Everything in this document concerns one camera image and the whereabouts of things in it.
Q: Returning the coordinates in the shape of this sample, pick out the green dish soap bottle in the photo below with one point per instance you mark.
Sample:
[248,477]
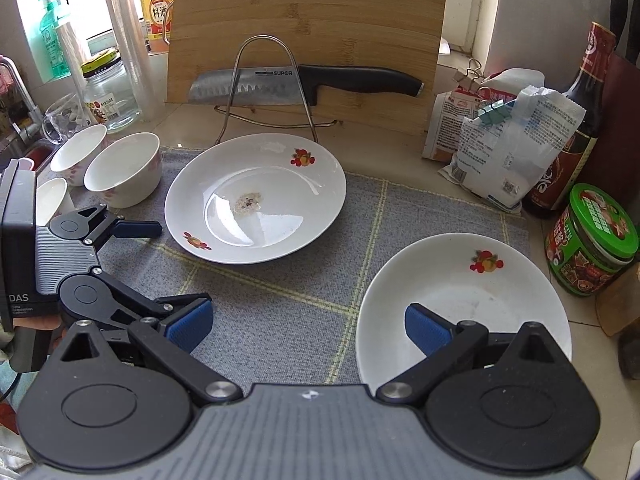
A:
[52,45]

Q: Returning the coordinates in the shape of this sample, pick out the person's left hand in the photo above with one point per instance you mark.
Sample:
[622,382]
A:
[37,323]

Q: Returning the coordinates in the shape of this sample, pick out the clear glass mug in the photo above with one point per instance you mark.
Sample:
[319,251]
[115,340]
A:
[62,120]

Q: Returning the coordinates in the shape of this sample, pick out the white plastic bag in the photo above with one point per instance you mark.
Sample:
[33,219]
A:
[515,80]

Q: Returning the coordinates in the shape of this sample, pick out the glass jar with yellow lid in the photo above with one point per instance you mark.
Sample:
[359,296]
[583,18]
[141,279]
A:
[112,100]

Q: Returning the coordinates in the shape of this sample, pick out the green binder clip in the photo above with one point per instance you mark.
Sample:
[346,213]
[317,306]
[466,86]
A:
[492,111]

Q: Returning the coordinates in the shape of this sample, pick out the metal binder clip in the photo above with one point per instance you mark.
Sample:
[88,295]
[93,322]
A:
[470,74]

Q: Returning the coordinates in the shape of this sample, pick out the orange cooking wine bottle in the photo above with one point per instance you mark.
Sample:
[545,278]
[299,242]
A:
[157,5]

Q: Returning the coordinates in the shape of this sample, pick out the grey and teal towel mat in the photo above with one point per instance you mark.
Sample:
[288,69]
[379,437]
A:
[280,300]

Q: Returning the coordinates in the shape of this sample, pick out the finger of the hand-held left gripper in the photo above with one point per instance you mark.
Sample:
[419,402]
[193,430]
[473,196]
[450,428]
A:
[135,300]
[137,229]

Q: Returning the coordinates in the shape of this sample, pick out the red and white bag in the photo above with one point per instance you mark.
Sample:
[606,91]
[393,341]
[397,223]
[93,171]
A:
[450,125]

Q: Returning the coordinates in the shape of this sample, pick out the white floral plate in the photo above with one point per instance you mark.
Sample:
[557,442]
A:
[280,185]
[475,295]

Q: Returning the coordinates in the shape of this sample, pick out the white bag with blue print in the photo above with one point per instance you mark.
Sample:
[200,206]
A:
[515,155]

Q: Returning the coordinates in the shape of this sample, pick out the green lidded jar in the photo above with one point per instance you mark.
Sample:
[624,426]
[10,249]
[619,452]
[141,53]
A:
[590,225]

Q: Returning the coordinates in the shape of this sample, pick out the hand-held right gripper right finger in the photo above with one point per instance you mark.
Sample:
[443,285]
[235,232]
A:
[425,329]

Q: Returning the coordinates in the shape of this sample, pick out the bamboo cutting board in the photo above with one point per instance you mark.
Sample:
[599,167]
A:
[310,20]

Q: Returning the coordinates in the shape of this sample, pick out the tall plastic wrap roll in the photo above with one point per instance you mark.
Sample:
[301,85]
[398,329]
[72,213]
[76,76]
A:
[132,60]

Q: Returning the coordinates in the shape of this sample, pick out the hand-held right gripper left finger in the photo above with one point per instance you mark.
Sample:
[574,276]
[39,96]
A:
[189,327]

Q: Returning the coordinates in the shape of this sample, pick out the metal faucet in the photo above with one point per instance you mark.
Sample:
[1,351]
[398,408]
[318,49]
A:
[15,80]

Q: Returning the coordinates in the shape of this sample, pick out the dark soy sauce bottle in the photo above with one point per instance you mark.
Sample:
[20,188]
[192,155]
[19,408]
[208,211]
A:
[585,110]

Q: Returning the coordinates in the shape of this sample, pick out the white floral bowl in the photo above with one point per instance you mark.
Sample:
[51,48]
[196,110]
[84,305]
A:
[52,200]
[120,170]
[75,150]

